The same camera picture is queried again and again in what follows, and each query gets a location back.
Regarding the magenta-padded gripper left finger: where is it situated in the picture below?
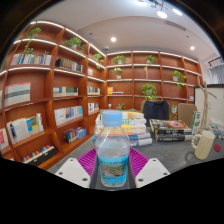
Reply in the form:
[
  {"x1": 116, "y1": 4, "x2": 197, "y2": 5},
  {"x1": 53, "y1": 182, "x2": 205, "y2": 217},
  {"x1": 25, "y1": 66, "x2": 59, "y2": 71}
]
[{"x1": 54, "y1": 148, "x2": 99, "y2": 189}]

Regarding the clear water bottle blue cap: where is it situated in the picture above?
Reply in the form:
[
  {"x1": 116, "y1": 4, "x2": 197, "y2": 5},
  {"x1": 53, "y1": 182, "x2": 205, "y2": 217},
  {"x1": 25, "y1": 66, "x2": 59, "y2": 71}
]
[{"x1": 94, "y1": 110, "x2": 131, "y2": 188}]

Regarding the stack of dark books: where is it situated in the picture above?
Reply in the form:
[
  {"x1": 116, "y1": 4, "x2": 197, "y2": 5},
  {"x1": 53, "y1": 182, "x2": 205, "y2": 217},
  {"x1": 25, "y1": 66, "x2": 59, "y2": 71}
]
[{"x1": 148, "y1": 118, "x2": 198, "y2": 143}]

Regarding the wooden shelf unit with books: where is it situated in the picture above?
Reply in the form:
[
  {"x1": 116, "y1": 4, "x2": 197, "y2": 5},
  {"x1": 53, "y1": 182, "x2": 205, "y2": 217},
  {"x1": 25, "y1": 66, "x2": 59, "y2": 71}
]
[{"x1": 0, "y1": 20, "x2": 204, "y2": 169}]

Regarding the window with grey blinds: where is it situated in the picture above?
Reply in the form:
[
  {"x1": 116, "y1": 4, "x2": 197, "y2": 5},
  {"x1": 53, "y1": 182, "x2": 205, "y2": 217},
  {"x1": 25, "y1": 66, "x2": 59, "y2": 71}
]
[{"x1": 208, "y1": 56, "x2": 224, "y2": 84}]

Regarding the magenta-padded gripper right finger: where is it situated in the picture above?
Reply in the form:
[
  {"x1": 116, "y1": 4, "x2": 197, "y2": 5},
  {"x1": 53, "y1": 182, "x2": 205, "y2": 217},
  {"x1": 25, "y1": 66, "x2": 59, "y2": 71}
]
[{"x1": 128, "y1": 147, "x2": 171, "y2": 189}]

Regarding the cream ceramic mug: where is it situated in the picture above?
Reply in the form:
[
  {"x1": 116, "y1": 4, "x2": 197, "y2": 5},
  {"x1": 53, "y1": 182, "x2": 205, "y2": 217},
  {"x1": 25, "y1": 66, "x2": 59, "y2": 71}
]
[{"x1": 190, "y1": 130, "x2": 217, "y2": 161}]

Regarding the brown chair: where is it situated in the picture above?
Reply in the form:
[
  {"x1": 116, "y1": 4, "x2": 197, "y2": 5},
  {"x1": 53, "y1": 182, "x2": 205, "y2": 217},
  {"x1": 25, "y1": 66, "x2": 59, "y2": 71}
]
[{"x1": 176, "y1": 102, "x2": 198, "y2": 128}]

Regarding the stack of colourful books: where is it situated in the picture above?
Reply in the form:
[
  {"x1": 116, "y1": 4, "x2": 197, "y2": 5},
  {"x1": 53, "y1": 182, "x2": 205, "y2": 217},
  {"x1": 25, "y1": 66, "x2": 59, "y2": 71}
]
[{"x1": 93, "y1": 109, "x2": 154, "y2": 148}]

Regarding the white partition with dark top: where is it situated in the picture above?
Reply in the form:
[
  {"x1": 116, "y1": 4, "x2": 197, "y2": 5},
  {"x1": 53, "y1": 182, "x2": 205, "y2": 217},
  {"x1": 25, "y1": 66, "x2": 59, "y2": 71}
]
[{"x1": 193, "y1": 84, "x2": 224, "y2": 131}]

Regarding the ceiling air vent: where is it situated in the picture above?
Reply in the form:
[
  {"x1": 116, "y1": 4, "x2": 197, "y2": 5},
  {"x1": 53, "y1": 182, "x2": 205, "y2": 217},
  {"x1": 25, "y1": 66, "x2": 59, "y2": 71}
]
[{"x1": 164, "y1": 19, "x2": 187, "y2": 32}]

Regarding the dark office chair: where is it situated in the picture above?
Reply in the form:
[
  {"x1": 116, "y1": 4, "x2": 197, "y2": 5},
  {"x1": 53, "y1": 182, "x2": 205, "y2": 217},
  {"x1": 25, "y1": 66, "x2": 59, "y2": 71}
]
[{"x1": 141, "y1": 99, "x2": 170, "y2": 128}]

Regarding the stack of white tissue packs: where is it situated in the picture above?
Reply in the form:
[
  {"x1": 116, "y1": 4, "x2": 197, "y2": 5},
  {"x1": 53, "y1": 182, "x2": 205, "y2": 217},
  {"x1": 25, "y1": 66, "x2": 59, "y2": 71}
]
[{"x1": 207, "y1": 117, "x2": 224, "y2": 134}]

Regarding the tall white green carton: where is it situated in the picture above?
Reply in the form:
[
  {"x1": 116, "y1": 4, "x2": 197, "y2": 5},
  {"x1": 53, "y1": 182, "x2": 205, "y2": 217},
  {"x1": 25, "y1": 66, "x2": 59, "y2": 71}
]
[{"x1": 190, "y1": 110, "x2": 202, "y2": 135}]

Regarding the wooden artist mannequin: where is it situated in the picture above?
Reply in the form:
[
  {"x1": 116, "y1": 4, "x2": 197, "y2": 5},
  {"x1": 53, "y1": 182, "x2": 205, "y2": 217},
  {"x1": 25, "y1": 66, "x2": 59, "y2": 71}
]
[{"x1": 196, "y1": 75, "x2": 218, "y2": 134}]

